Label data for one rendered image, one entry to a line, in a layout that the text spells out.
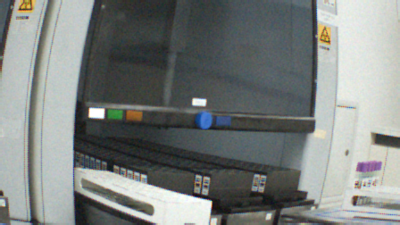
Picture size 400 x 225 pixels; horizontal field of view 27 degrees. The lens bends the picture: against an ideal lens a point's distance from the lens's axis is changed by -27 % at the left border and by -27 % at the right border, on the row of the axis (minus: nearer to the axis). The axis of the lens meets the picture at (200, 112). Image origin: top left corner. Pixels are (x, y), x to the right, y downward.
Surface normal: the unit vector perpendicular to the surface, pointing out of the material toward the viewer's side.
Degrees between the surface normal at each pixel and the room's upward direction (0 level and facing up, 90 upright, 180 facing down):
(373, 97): 90
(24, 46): 90
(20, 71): 90
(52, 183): 90
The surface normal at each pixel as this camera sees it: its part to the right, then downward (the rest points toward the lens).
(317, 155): 0.65, 0.11
